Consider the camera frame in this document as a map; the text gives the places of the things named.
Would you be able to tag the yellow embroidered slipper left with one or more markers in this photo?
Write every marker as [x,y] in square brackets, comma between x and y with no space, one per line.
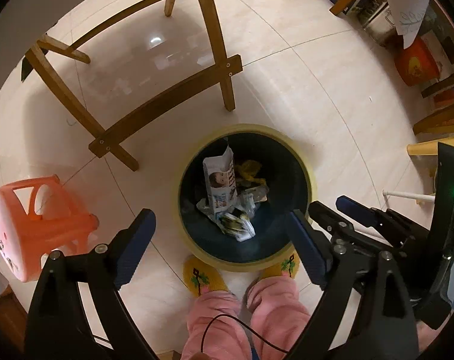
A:
[200,278]

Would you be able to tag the crumpled wrapper trash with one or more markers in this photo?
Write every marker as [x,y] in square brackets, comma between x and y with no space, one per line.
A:
[237,221]

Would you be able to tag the yellow rim trash bin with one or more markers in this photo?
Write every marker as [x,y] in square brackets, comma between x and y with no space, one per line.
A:
[291,184]

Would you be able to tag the yellow embroidered slipper right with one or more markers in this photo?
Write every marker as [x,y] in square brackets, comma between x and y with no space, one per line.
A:
[287,267]

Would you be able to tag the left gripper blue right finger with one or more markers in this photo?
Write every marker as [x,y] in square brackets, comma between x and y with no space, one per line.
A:
[312,246]

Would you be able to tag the baby print paper bag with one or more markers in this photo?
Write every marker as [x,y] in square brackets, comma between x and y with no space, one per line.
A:
[220,182]

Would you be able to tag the orange plastic stool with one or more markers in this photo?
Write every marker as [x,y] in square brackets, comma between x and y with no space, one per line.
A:
[26,235]

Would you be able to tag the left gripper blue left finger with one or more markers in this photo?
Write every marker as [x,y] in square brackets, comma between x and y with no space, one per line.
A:
[130,244]

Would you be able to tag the pink pajama leg left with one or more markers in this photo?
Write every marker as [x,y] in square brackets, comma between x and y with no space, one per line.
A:
[221,337]

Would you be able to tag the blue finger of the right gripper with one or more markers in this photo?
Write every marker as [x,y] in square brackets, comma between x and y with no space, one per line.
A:
[370,217]
[341,229]

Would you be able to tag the red plastic bucket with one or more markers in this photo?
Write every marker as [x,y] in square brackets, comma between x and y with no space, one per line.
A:
[415,64]

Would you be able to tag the yellow embroidered slipper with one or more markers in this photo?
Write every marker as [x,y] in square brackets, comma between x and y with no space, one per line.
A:
[287,267]
[200,278]

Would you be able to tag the right hand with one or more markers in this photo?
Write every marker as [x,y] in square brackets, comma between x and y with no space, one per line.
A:
[427,335]

